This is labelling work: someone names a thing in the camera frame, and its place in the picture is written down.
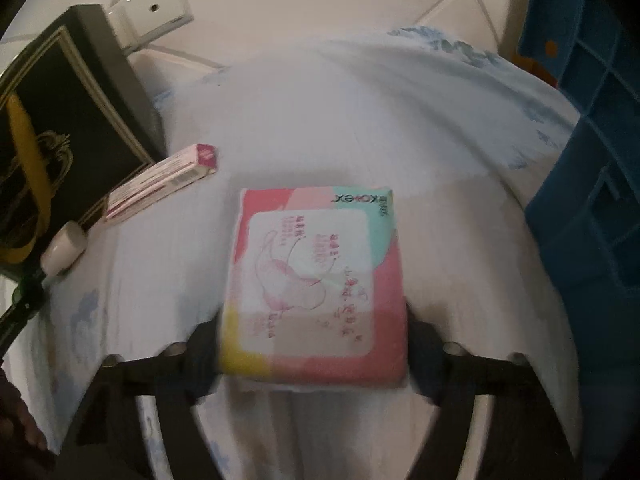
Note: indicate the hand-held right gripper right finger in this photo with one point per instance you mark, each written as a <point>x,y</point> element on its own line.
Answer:
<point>425,355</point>

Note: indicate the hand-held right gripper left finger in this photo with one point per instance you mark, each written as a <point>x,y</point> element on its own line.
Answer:
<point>205,360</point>

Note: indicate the pink sanitary pad packet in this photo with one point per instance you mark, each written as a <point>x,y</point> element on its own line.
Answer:
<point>315,285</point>

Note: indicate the blue plastic storage bin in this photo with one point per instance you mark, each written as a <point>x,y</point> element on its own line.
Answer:
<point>590,170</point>

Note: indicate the slim pink carton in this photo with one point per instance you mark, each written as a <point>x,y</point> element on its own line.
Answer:
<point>160,180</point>

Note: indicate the white and blue tablecloth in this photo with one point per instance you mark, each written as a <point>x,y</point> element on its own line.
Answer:
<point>325,120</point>

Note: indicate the black box with gold trim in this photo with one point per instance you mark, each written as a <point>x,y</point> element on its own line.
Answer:
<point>65,135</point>

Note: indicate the white wall socket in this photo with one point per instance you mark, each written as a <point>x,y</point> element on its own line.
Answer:
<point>150,10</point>

